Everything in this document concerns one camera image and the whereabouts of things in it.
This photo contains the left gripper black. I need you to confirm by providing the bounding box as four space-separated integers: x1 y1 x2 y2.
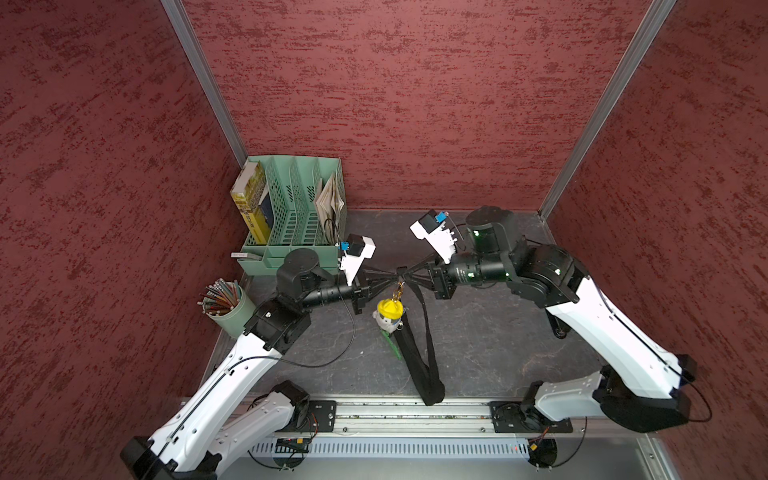
299 265 397 314

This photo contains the yellow blue doll decoration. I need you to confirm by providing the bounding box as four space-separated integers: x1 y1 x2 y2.
372 298 405 360

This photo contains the black corduroy bag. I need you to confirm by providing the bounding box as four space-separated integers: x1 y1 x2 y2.
395 275 445 406

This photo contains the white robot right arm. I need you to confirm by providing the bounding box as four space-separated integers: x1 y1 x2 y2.
400 206 697 433

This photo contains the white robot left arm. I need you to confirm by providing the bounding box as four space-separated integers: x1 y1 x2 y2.
120 248 397 479

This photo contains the papers and brown folder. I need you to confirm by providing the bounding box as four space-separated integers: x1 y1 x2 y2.
314 174 345 244

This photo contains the green plastic file organizer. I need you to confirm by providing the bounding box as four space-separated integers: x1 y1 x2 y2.
238 155 346 277

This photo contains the white ruler stick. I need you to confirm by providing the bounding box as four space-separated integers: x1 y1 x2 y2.
230 252 263 260

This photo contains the green pencil cup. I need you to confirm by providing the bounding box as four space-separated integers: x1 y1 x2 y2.
205 283 256 339

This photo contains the pencils bundle in cup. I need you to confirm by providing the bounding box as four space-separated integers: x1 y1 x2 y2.
198 278 243 316

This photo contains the yellow book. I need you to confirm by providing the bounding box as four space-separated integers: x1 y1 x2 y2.
230 161 271 245

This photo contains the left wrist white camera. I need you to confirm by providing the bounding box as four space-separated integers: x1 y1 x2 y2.
339 234 376 286

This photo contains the wrist white camera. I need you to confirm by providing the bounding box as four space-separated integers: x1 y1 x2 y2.
339 234 376 286
410 210 457 264

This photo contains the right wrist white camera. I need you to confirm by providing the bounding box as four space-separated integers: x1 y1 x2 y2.
410 210 457 264

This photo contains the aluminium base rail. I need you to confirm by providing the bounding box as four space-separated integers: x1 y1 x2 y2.
239 395 607 438

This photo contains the white perforated cable tray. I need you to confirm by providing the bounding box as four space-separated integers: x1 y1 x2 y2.
249 437 529 460

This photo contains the aluminium corner post left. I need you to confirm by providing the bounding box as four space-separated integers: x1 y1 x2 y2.
161 0 248 167

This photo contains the aluminium corner post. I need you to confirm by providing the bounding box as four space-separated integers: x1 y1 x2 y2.
538 0 677 223
161 0 248 167

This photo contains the aluminium corner post right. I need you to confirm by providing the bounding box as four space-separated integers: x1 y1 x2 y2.
538 0 677 223

